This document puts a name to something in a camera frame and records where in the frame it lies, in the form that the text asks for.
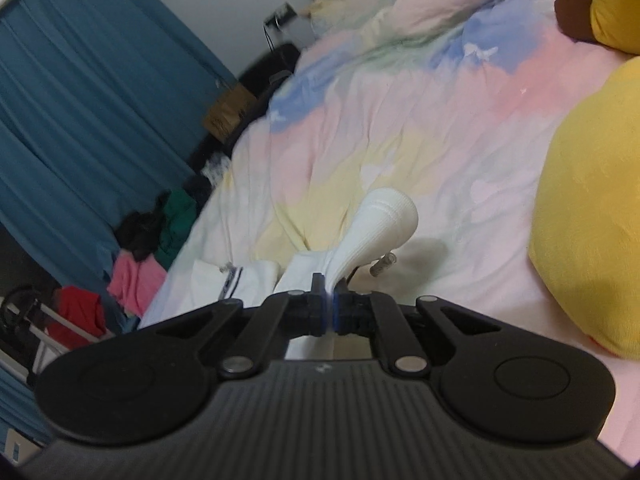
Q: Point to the white patterned cloth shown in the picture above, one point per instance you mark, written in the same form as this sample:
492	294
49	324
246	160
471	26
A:
216	167

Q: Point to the pastel pillow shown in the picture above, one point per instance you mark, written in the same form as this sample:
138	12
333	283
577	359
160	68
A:
425	10

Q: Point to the blue curtain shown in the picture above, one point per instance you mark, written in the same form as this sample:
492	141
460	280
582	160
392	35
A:
20	400
100	110

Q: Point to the yellow and brown plush toy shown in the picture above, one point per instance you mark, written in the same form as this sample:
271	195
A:
612	5

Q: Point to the black garment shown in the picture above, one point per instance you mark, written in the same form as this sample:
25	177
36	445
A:
140	232

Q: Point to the green garment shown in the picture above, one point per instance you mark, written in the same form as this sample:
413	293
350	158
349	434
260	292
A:
177	225

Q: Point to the pink garment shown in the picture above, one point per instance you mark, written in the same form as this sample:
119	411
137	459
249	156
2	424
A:
137	280

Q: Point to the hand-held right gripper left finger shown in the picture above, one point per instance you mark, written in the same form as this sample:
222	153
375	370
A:
324	310

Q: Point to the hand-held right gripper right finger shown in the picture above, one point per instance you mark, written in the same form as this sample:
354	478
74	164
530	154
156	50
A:
341	312

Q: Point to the large yellow plush cushion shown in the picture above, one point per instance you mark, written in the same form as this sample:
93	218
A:
590	210

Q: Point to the pastel tie-dye bed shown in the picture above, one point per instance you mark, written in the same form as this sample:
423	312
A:
400	110

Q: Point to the brown cardboard box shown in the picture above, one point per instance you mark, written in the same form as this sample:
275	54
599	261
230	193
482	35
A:
227	110

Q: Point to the red garment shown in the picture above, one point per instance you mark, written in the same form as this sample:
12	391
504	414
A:
77	315

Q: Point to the bedside wall socket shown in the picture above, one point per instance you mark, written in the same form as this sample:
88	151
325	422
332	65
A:
281	13

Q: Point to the white pants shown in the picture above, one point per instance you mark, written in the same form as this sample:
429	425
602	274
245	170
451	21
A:
380	230

